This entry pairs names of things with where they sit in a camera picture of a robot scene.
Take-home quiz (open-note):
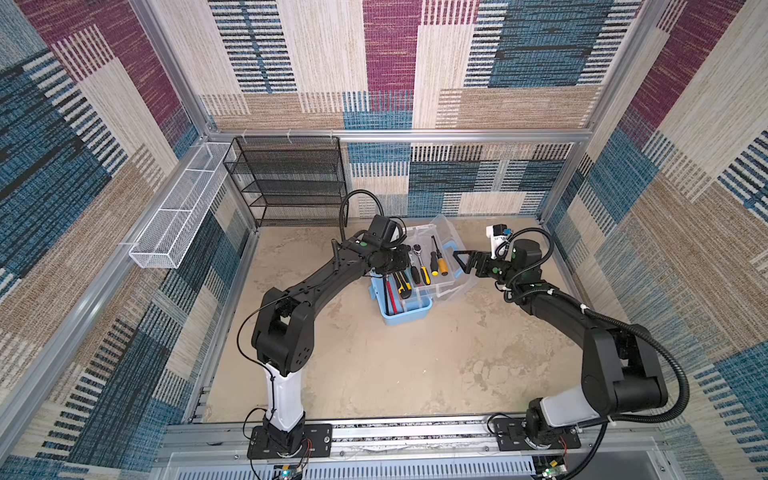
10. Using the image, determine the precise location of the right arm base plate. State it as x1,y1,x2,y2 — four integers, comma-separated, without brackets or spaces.
490,415,582,452

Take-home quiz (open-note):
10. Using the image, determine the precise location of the light blue plastic tool box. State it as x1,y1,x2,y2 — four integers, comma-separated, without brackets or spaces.
369,215,477,326

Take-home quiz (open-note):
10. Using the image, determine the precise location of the black wire mesh shelf rack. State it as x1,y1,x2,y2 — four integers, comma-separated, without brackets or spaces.
223,136,348,227

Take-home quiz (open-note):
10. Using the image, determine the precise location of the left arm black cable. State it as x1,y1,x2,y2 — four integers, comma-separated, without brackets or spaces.
338,189,386,247

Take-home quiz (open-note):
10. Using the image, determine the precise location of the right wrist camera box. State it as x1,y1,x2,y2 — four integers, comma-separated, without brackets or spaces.
486,224,511,259

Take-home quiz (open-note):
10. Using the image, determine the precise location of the yellow handled wrench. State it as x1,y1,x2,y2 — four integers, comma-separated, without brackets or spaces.
413,243,431,285

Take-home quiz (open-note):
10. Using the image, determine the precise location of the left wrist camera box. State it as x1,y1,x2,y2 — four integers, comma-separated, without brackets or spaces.
391,218,407,246

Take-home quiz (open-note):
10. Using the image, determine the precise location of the wooden handled screwdriver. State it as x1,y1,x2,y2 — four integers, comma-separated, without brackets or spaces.
436,240,449,276

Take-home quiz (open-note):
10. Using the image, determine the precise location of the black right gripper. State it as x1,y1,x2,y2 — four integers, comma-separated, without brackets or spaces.
453,249,520,286

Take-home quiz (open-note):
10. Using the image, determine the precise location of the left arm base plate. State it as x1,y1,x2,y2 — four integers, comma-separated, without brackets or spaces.
247,423,333,460

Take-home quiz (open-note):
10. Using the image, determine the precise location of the red hex key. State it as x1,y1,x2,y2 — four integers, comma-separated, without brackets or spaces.
384,276,397,315

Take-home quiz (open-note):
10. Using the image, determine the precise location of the black yellow small screwdriver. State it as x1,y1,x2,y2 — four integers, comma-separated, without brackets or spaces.
430,236,439,276

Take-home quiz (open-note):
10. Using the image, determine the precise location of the white wire mesh basket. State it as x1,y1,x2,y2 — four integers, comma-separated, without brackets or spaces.
129,142,229,269

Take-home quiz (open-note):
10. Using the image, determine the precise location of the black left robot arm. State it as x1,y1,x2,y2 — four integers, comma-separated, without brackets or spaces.
251,239,409,450

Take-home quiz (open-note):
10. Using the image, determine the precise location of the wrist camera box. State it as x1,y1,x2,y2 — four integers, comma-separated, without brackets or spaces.
391,218,407,246
486,224,511,259

